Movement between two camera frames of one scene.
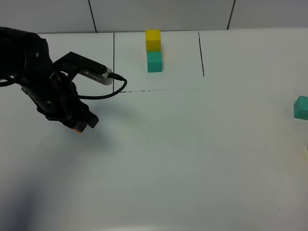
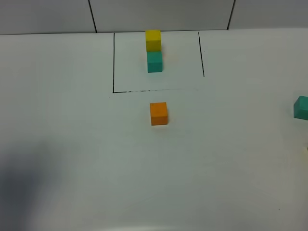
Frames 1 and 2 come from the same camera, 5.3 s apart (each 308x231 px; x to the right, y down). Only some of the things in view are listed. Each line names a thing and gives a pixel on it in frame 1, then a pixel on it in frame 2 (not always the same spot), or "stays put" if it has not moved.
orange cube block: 79,132 to 158,112
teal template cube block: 154,61 stays put
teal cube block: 301,108 stays put
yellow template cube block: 153,40 stays put
